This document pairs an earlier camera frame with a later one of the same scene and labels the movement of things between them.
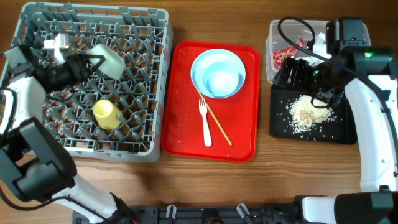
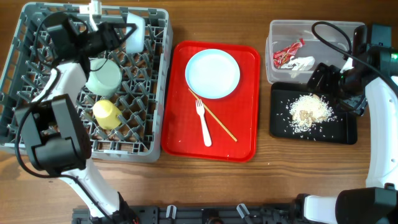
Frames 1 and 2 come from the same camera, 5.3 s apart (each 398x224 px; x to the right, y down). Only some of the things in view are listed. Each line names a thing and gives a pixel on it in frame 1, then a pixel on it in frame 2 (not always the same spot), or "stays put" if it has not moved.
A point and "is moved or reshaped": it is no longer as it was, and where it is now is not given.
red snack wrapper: x=279 y=56 stays put
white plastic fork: x=203 y=109 is moved or reshaped
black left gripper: x=79 y=66 → x=111 y=35
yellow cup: x=106 y=114 stays put
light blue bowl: x=218 y=74 → x=135 y=42
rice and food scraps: x=304 y=114 stays put
